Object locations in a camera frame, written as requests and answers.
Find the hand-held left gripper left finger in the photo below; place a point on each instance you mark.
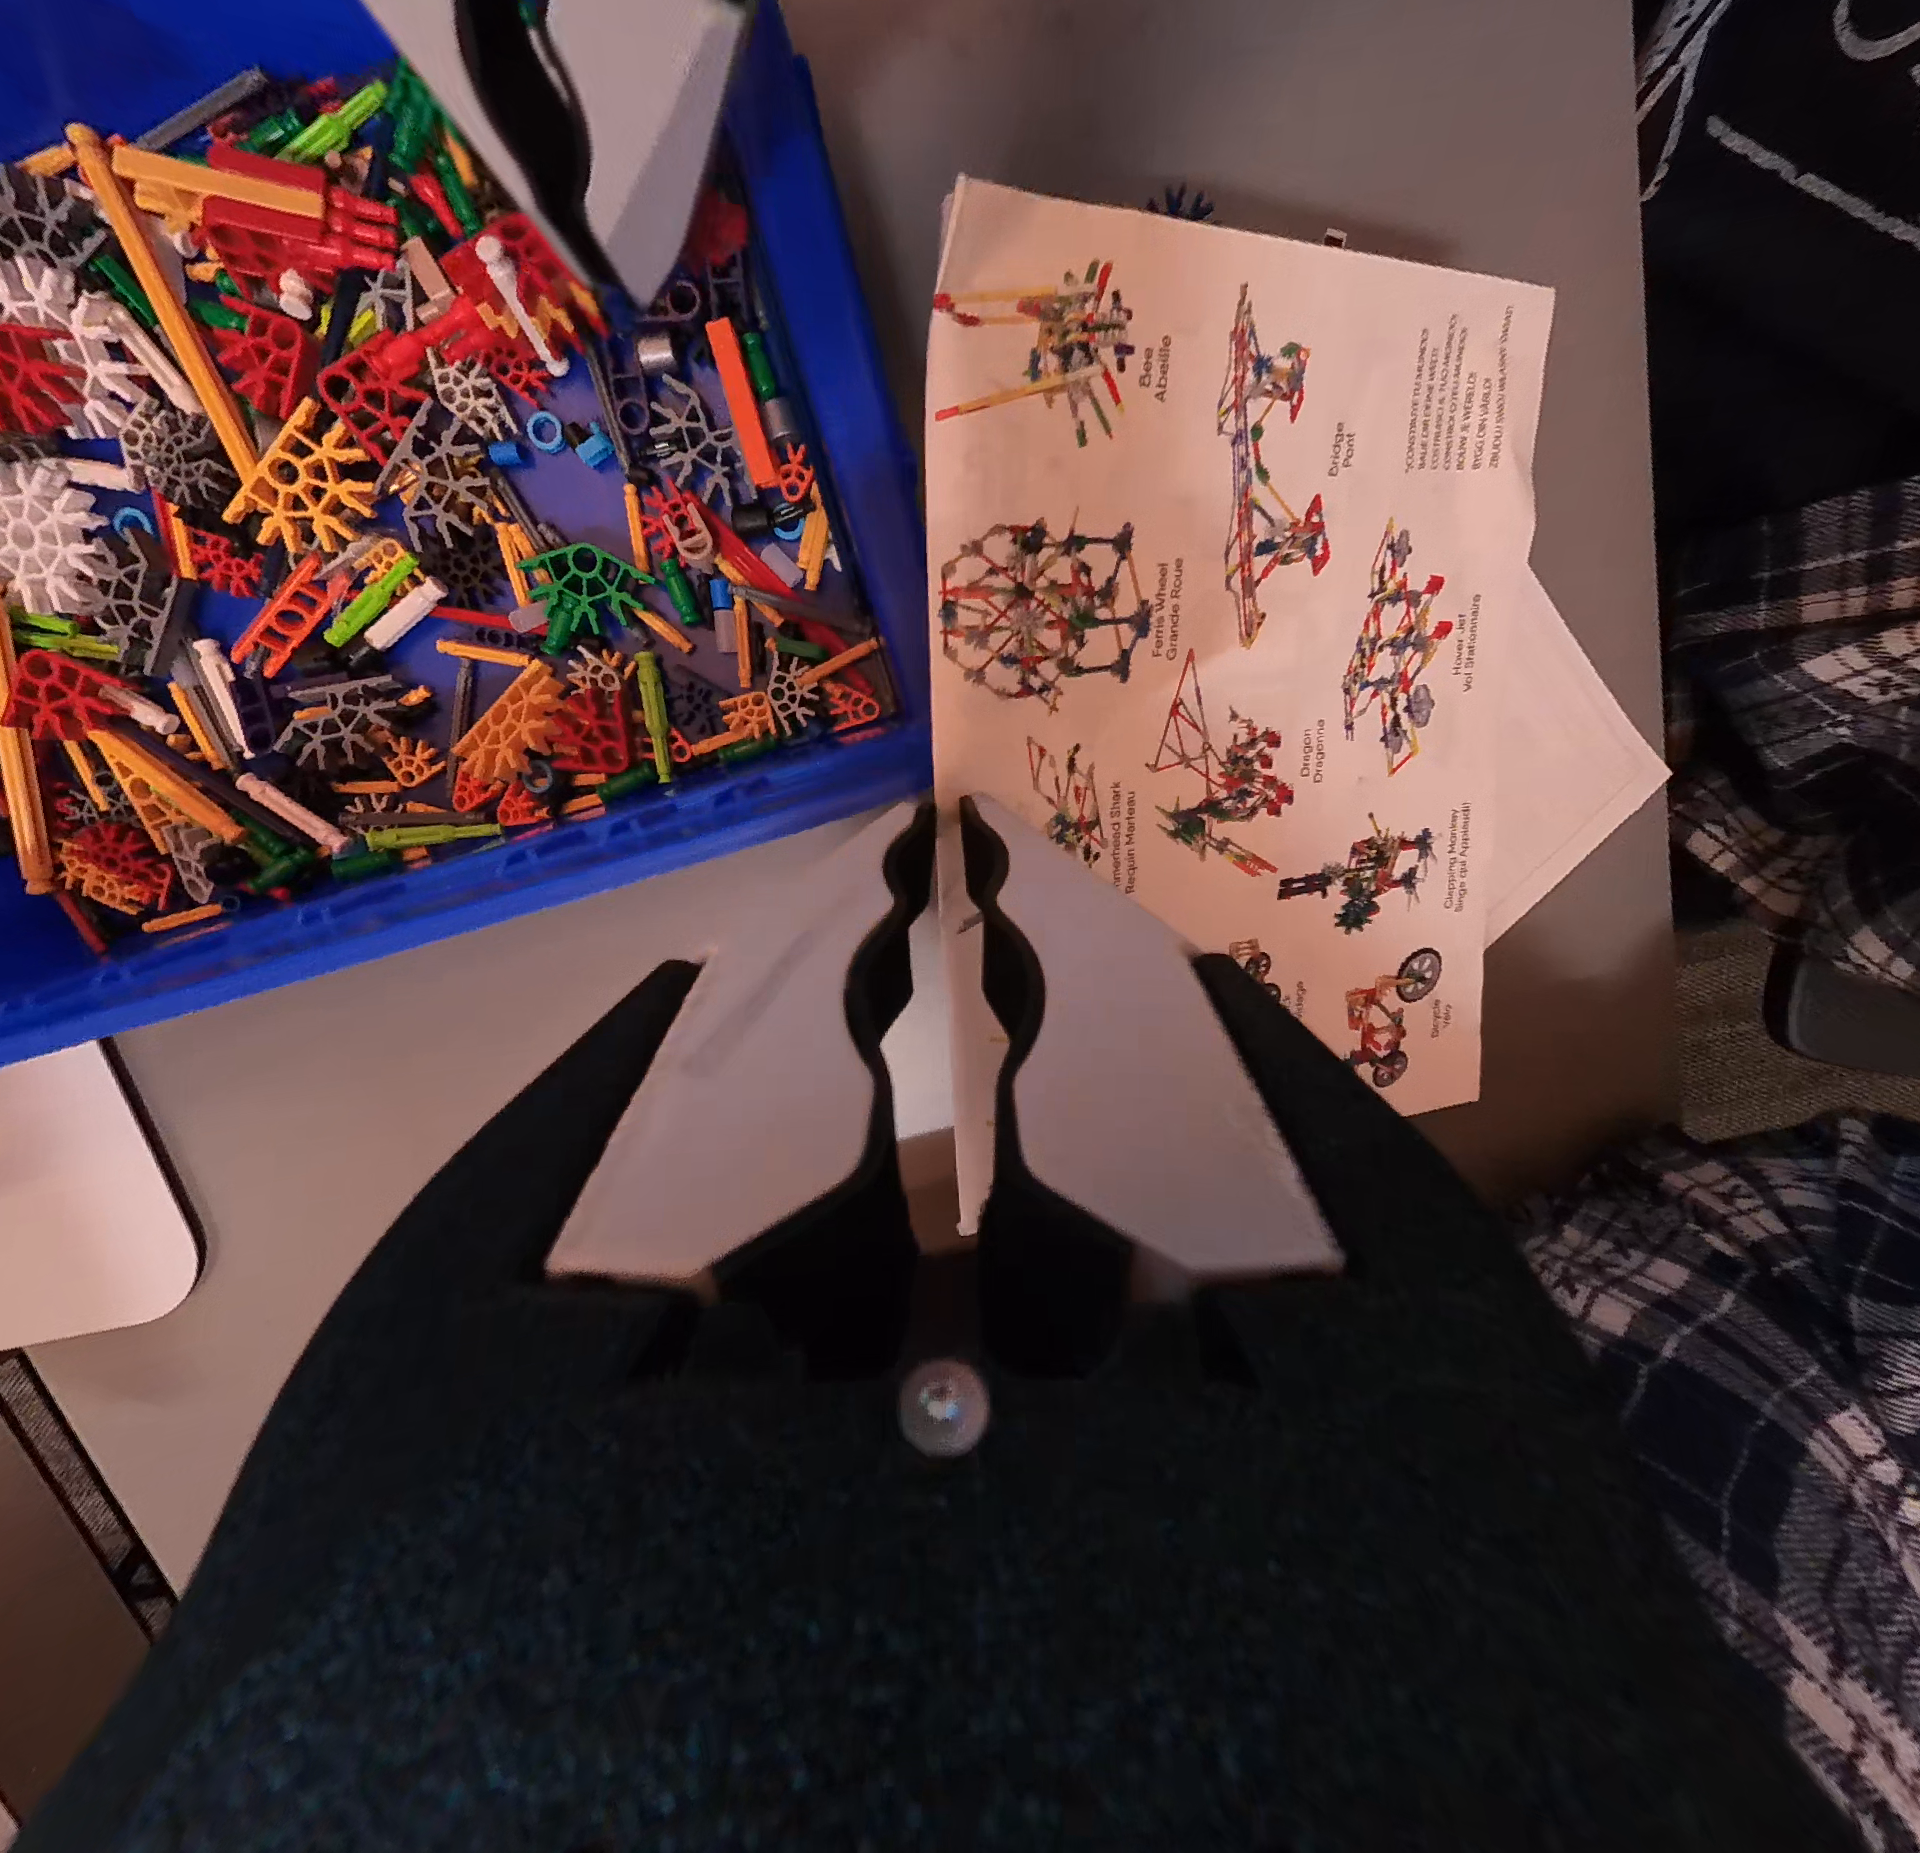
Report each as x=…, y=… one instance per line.
x=720, y=1120

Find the white paper sheet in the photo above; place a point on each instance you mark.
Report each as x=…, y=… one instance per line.
x=1574, y=744

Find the blue plastic bin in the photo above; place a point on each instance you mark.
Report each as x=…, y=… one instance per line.
x=849, y=384

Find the printed toy instruction sheet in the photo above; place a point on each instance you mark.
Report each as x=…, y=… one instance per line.
x=1351, y=653

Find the pile of colourful construction toy pieces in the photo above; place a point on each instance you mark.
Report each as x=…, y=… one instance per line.
x=301, y=473

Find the plaid pants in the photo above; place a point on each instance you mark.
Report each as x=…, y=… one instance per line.
x=1770, y=1433

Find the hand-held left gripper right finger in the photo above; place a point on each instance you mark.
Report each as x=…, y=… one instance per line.
x=1171, y=1120

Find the dark printed cloth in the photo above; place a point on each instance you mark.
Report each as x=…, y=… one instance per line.
x=1770, y=234

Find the blue toy connector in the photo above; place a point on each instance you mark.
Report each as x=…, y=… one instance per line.
x=1184, y=202

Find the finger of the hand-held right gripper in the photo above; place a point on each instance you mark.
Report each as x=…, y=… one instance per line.
x=652, y=99
x=451, y=68

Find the white rounded slab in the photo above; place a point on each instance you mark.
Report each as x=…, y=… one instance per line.
x=83, y=1193

